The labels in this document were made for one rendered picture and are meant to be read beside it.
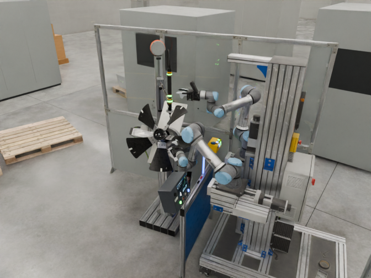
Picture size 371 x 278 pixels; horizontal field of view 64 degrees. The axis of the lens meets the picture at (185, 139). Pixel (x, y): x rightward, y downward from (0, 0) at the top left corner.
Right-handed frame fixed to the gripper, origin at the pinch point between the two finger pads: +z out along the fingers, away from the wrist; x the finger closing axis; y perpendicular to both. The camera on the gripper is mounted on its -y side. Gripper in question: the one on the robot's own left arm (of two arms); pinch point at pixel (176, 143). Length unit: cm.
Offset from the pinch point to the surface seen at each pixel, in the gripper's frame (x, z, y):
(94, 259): 107, -12, 102
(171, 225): 108, 9, 17
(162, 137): -4.2, 10.0, 12.1
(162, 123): -0.3, 45.9, 5.6
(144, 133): 2.1, 37.3, 26.1
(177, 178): -8, -65, 14
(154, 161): 13.7, -1.1, 23.5
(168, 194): -6, -78, 23
